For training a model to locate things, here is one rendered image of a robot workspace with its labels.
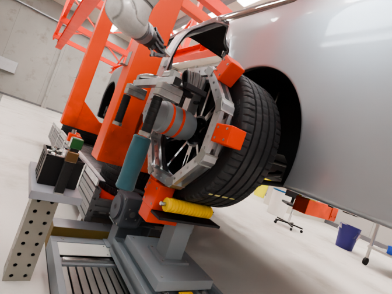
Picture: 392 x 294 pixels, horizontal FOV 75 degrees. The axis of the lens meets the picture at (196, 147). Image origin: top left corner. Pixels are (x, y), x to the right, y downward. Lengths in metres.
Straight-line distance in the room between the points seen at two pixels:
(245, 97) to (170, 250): 0.78
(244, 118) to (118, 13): 0.55
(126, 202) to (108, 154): 0.30
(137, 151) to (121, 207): 0.40
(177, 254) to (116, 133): 0.74
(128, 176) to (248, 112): 0.60
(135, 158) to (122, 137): 0.38
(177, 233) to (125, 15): 0.92
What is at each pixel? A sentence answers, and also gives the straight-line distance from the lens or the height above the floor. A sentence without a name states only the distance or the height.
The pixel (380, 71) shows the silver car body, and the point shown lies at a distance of 1.13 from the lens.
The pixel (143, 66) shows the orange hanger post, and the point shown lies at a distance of 1.59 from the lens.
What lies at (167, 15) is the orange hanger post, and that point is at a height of 1.45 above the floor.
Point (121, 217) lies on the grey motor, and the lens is 1.47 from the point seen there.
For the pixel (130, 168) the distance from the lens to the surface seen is 1.20.
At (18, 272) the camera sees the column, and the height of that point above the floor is 0.04.
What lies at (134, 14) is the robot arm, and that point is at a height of 1.12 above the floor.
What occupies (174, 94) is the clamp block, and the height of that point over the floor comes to 0.92.
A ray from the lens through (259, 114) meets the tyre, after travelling 1.04.
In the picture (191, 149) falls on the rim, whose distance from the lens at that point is 1.20.
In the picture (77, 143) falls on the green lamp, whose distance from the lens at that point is 1.00.
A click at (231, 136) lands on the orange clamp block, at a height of 0.85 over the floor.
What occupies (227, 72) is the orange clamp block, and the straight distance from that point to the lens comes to 1.04.
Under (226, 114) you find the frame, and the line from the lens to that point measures 0.97.
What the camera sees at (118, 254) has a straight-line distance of 1.44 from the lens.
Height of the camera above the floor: 0.76
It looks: 1 degrees up
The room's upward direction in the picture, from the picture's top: 20 degrees clockwise
